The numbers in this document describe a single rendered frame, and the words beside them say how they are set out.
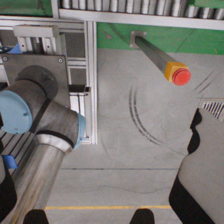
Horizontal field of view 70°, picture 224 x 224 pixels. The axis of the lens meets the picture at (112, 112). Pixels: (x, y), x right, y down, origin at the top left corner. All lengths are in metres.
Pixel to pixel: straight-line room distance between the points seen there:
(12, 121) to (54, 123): 0.11
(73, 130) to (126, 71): 1.30
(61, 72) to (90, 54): 0.82
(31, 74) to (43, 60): 0.07
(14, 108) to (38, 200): 0.23
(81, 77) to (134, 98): 0.67
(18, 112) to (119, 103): 1.49
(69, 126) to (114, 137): 1.69
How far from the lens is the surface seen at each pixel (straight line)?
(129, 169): 2.64
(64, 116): 0.49
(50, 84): 0.61
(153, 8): 1.17
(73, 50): 1.47
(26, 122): 0.48
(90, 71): 1.47
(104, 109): 1.89
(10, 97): 0.48
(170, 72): 0.71
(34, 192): 0.43
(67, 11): 1.05
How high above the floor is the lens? 1.62
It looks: 58 degrees down
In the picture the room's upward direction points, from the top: 177 degrees clockwise
